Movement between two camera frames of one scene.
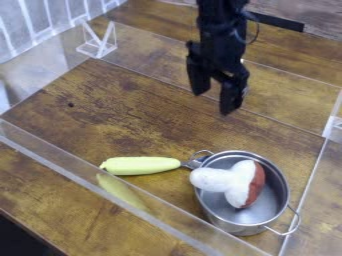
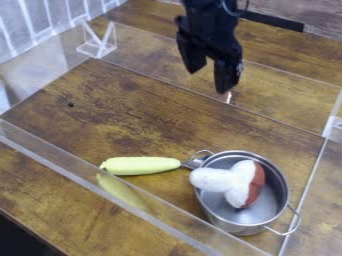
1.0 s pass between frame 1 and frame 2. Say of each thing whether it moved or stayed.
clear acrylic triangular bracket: stayed
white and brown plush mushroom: stayed
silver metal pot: stayed
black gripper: moved
